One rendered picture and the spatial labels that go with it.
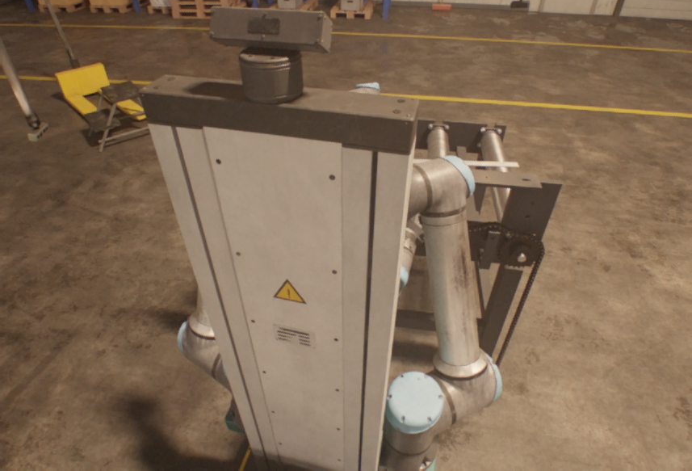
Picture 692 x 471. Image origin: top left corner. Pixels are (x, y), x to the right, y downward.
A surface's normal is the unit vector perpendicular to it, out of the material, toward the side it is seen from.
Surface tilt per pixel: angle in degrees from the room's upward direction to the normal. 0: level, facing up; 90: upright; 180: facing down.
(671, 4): 90
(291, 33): 61
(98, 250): 0
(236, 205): 90
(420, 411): 5
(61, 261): 0
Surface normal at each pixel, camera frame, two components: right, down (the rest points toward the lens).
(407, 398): -0.08, -0.77
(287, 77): 0.55, 0.51
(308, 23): -0.22, 0.14
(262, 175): -0.25, 0.58
